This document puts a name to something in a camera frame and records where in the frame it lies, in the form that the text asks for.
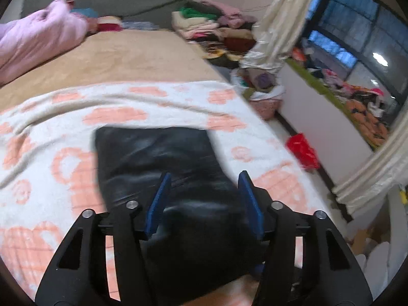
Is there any pink basket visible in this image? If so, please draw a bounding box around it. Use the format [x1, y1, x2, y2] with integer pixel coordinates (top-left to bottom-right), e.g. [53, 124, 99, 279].
[249, 97, 284, 122]

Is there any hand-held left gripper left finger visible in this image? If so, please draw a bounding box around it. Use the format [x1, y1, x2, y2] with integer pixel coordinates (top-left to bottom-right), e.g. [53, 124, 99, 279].
[34, 172, 173, 306]

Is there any black leather jacket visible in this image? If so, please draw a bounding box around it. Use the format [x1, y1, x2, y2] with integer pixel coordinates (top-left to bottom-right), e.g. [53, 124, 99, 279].
[93, 126, 272, 304]

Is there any cream satin curtain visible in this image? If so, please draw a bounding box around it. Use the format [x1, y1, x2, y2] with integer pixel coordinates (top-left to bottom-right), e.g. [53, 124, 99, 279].
[331, 116, 408, 218]
[240, 0, 322, 71]

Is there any plastic bag of clothes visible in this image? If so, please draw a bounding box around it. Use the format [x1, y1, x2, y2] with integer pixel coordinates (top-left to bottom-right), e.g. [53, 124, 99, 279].
[230, 68, 286, 100]

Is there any red plastic bag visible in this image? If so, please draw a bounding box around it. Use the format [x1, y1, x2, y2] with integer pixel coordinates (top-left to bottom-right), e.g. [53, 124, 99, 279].
[285, 133, 321, 171]

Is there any white blanket with pink flowers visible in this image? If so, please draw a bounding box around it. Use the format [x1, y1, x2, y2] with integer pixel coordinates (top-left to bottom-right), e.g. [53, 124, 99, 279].
[0, 81, 339, 306]

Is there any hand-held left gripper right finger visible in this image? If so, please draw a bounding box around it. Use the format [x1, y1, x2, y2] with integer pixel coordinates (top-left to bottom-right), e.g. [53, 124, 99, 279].
[237, 170, 374, 306]

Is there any clutter on green windowsill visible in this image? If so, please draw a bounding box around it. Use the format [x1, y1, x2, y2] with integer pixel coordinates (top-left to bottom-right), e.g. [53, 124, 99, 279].
[291, 46, 391, 149]

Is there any pile of folded clothes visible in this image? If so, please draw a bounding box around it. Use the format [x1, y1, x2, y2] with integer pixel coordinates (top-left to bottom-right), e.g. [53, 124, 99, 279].
[171, 0, 259, 58]

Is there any tan bed sheet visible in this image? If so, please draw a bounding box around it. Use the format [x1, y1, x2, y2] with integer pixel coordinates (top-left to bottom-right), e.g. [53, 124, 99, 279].
[0, 29, 229, 113]

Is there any pink quilt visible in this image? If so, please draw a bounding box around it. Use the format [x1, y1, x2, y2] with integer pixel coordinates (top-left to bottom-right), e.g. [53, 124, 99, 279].
[0, 0, 90, 87]

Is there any small heap of colourful clothes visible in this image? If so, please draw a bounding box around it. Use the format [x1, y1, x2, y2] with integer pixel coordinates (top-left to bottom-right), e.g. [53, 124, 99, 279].
[68, 7, 160, 33]

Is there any dark framed window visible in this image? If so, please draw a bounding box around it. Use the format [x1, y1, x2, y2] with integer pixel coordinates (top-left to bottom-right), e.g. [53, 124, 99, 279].
[302, 0, 408, 104]

